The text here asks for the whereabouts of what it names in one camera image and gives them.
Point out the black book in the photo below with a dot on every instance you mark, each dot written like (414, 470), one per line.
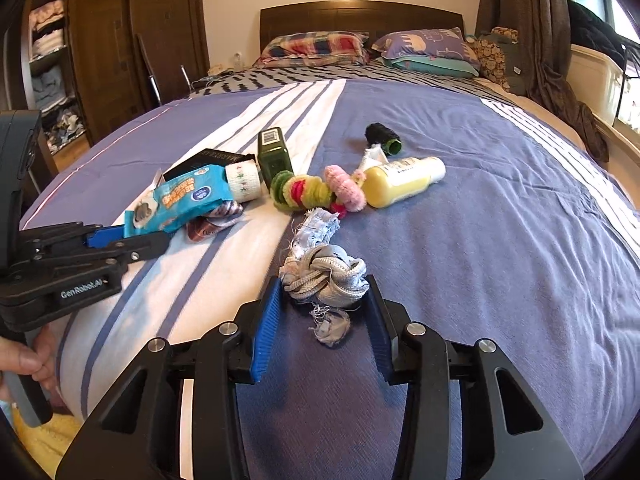
(210, 161)

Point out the black thread spool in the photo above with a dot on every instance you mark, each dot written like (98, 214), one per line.
(382, 140)

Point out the brown patterned cushion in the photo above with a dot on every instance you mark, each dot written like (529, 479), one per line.
(490, 60)

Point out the blue white striped blanket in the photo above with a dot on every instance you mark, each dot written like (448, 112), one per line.
(450, 270)

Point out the yellow fluffy cloth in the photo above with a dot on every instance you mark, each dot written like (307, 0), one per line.
(45, 445)

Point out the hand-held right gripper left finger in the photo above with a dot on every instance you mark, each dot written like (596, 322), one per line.
(264, 332)

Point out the small frayed denim scrap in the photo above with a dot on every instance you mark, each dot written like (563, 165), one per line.
(330, 329)

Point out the plaid pillow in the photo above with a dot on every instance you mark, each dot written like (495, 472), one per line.
(312, 49)

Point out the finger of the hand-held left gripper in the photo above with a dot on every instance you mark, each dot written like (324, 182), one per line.
(106, 236)
(145, 246)

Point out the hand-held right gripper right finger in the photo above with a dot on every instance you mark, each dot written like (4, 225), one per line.
(380, 335)

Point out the white storage box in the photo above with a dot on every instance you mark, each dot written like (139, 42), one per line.
(595, 80)

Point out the brown curtain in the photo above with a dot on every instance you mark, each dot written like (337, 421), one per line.
(535, 30)

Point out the blue snack packet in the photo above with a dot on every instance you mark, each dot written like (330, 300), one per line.
(175, 200)

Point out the teal pillow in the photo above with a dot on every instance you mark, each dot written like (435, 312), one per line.
(440, 67)

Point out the dark wooden wardrobe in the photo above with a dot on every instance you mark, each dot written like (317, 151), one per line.
(130, 35)

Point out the yellow plastic bottle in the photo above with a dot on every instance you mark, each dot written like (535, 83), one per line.
(400, 176)

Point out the open shelf with clothes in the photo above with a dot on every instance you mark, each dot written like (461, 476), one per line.
(50, 60)

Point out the dark green bag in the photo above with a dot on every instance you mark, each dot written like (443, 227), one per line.
(515, 60)

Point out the dark green box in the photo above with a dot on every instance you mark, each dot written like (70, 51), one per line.
(275, 157)

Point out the grey zigzag bed sheet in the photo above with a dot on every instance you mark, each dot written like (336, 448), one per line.
(310, 77)

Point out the white squeezed tube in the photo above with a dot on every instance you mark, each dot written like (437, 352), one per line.
(372, 159)

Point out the white patterned tape roll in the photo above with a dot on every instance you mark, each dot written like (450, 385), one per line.
(242, 180)

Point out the person's left hand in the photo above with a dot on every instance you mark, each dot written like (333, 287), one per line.
(22, 360)

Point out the dark wooden headboard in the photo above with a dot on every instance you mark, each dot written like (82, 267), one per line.
(350, 17)

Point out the purple printed pillow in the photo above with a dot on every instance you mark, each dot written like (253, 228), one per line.
(425, 44)

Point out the black jacket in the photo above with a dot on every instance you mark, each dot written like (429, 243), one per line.
(595, 25)

